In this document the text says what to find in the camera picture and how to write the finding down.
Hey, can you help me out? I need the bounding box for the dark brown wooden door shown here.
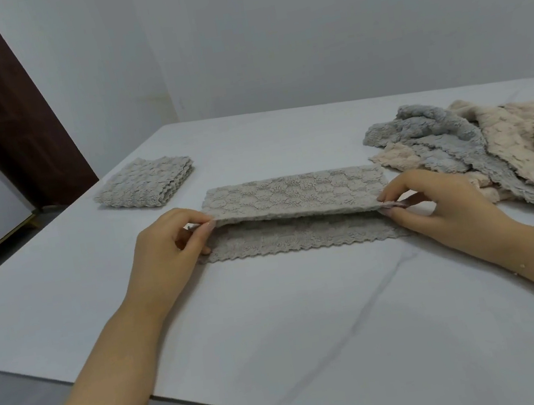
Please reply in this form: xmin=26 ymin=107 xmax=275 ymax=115
xmin=0 ymin=0 xmax=103 ymax=218

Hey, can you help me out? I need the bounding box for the taupe fluffy towel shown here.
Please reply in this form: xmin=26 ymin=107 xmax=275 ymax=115
xmin=88 ymin=149 xmax=200 ymax=218
xmin=187 ymin=157 xmax=416 ymax=270

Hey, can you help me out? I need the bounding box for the white glossy table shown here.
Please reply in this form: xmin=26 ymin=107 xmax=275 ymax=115
xmin=0 ymin=69 xmax=534 ymax=405

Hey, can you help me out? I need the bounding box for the person's right hand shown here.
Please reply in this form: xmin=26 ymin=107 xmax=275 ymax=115
xmin=372 ymin=153 xmax=528 ymax=284

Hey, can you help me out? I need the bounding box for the blue-grey fluffy towel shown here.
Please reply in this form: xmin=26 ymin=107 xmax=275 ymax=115
xmin=358 ymin=86 xmax=534 ymax=255

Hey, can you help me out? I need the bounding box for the person's left hand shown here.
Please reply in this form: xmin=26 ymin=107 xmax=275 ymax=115
xmin=120 ymin=202 xmax=232 ymax=326

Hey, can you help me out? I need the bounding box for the person's left forearm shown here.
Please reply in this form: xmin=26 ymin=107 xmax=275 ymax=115
xmin=0 ymin=296 xmax=190 ymax=405

